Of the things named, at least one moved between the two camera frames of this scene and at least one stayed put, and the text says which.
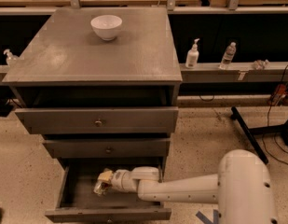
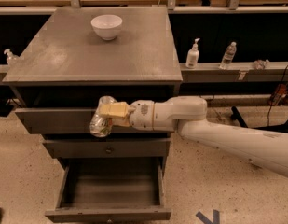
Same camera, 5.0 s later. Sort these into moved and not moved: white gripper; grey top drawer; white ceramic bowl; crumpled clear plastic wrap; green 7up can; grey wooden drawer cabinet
Moved: green 7up can; white gripper
Not moved: grey wooden drawer cabinet; crumpled clear plastic wrap; white ceramic bowl; grey top drawer
